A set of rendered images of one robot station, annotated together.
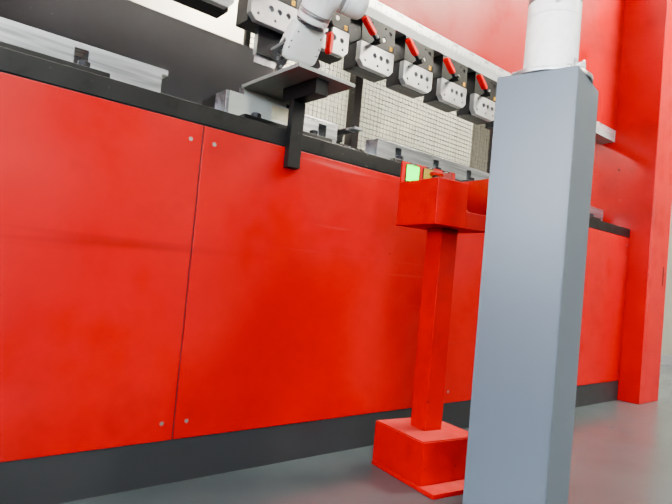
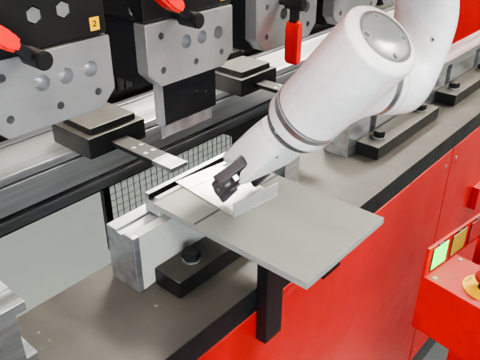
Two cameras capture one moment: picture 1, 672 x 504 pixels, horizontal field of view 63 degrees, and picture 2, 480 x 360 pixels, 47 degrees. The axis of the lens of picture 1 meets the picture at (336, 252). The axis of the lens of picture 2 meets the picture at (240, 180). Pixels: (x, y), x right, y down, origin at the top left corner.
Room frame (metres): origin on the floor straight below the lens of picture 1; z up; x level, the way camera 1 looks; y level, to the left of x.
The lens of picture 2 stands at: (0.81, 0.28, 1.41)
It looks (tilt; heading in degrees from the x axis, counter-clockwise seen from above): 30 degrees down; 351
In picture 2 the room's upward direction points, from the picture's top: straight up
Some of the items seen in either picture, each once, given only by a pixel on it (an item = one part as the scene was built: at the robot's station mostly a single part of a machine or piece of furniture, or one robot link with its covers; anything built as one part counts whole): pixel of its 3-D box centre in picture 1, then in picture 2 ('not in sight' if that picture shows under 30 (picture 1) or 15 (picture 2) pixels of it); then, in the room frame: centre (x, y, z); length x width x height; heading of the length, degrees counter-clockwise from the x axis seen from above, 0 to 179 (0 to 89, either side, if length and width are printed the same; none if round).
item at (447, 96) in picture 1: (445, 84); not in sight; (2.05, -0.35, 1.26); 0.15 x 0.09 x 0.17; 130
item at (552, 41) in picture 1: (551, 45); not in sight; (1.28, -0.46, 1.09); 0.19 x 0.19 x 0.18
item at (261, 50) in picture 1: (270, 50); (186, 96); (1.55, 0.24, 1.13); 0.10 x 0.02 x 0.10; 130
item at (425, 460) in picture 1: (431, 453); not in sight; (1.48, -0.30, 0.06); 0.25 x 0.20 x 0.12; 32
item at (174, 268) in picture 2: (285, 133); (236, 237); (1.53, 0.17, 0.89); 0.30 x 0.05 x 0.03; 130
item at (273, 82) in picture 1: (296, 86); (266, 213); (1.44, 0.14, 1.00); 0.26 x 0.18 x 0.01; 40
